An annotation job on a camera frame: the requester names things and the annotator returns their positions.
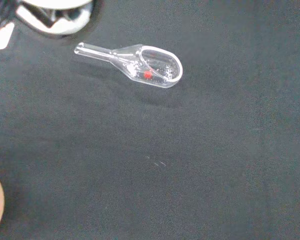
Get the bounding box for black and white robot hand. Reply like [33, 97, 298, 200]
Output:
[0, 0, 95, 57]

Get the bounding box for clear glass weighing funnel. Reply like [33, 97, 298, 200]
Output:
[73, 41, 184, 89]

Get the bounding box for black bench cloth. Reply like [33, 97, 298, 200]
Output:
[0, 0, 300, 240]

